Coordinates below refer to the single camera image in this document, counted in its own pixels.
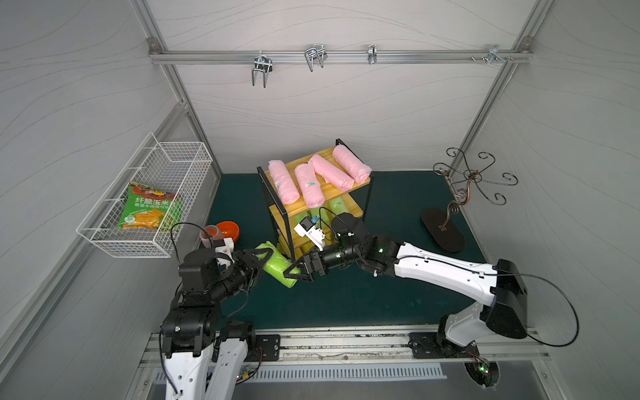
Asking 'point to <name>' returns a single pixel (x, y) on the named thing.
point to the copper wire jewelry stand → (443, 225)
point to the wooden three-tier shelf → (302, 199)
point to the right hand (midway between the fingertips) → (287, 271)
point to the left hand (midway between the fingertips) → (272, 254)
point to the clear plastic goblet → (208, 233)
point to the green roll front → (315, 214)
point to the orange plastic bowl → (228, 229)
